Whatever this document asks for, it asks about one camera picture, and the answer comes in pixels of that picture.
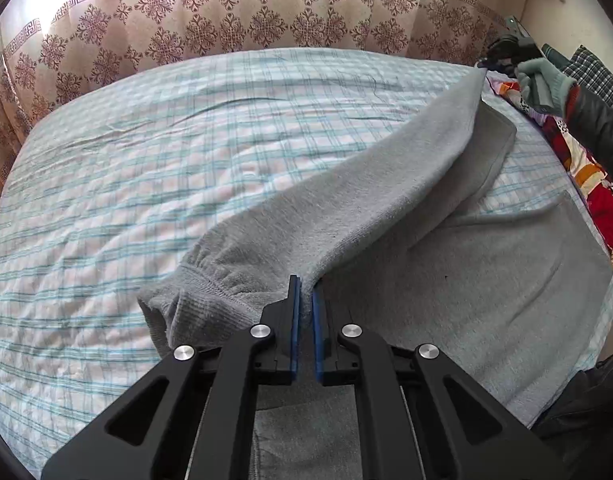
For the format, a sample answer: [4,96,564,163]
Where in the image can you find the plaid bed sheet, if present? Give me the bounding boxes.
[0,47,613,480]

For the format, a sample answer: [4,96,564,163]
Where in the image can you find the patterned beige curtain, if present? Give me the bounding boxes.
[0,0,533,213]

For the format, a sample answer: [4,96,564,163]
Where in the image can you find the grey pants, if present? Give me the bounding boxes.
[136,66,613,480]

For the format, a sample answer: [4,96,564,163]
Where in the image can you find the person's right hand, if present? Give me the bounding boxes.
[516,57,580,114]

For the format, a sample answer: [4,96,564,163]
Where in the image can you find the dark plaid pillow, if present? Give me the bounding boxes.
[560,45,613,113]

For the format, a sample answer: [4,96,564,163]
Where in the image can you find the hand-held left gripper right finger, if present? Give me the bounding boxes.
[311,290,567,480]

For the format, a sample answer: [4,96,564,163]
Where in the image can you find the colourful patchwork quilt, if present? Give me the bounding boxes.
[479,62,613,272]

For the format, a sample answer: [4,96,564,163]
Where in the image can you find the person's black jacket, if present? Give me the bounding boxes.
[530,345,613,480]

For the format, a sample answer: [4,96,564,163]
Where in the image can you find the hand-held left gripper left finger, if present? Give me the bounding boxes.
[41,275,302,480]

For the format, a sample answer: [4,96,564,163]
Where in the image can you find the dark green cloth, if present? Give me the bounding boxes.
[541,42,568,70]

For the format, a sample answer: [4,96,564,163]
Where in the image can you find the person's right forearm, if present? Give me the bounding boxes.
[565,82,613,211]

